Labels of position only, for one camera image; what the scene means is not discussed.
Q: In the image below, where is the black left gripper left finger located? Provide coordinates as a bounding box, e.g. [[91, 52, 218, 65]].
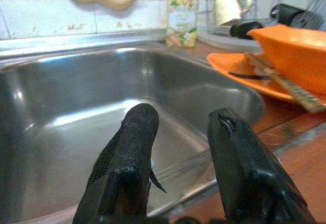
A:
[[72, 103, 168, 224]]

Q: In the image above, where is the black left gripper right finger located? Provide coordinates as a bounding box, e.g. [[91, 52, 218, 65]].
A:
[[207, 108, 317, 224]]

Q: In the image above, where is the orange bowl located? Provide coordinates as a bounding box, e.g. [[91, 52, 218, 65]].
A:
[[247, 24, 326, 96]]

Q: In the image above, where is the stainless steel sink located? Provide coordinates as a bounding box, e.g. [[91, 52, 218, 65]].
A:
[[0, 29, 267, 224]]

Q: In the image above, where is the orange plate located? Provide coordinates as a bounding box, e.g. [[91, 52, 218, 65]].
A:
[[206, 52, 326, 106]]

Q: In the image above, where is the grey dish rack drain tray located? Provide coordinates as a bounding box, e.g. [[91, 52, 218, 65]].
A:
[[201, 27, 263, 51]]

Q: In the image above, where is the black round knob utensil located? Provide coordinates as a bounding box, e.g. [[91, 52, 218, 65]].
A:
[[230, 21, 264, 40]]

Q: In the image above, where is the clear soap dispenser bottle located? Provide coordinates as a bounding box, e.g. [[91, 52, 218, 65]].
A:
[[165, 0, 199, 48]]

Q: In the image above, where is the white mug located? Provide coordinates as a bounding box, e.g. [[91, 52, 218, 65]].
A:
[[215, 0, 254, 26]]

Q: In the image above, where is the wire dish rack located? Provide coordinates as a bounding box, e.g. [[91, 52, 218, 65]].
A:
[[198, 0, 326, 35]]

